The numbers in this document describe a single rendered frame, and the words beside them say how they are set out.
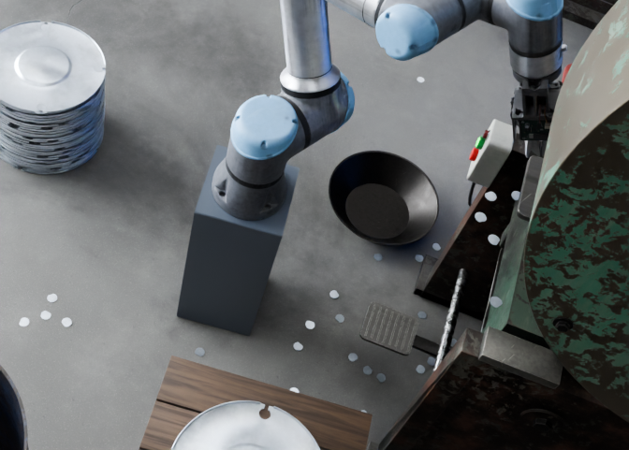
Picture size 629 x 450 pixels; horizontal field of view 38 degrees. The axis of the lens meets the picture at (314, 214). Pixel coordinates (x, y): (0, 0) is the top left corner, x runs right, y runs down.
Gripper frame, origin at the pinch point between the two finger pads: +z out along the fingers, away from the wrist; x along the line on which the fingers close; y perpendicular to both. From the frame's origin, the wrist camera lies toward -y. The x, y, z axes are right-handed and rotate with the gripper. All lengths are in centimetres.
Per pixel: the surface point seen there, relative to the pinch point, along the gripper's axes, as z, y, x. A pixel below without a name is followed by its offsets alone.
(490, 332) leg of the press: 21.9, 22.9, -7.4
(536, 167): 9.1, -3.4, -1.2
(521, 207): 8.4, 6.2, -3.0
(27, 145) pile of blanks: 26, -23, -123
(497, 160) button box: 25.4, -20.0, -10.6
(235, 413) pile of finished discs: 33, 37, -53
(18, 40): 10, -42, -126
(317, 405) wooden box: 39, 31, -40
